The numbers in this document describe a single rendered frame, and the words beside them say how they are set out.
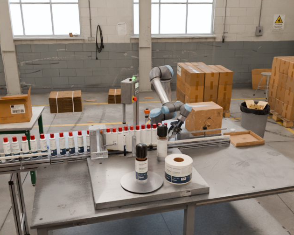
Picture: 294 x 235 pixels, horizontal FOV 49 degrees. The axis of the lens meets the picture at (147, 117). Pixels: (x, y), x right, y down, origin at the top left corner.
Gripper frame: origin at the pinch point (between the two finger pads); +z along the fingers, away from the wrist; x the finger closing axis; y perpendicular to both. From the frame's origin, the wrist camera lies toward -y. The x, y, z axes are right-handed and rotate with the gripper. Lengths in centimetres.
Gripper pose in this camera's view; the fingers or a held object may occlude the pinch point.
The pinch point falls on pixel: (169, 137)
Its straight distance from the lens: 297.2
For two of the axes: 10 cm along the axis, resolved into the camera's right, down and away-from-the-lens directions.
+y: 2.5, 3.2, -9.1
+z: -4.8, 8.6, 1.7
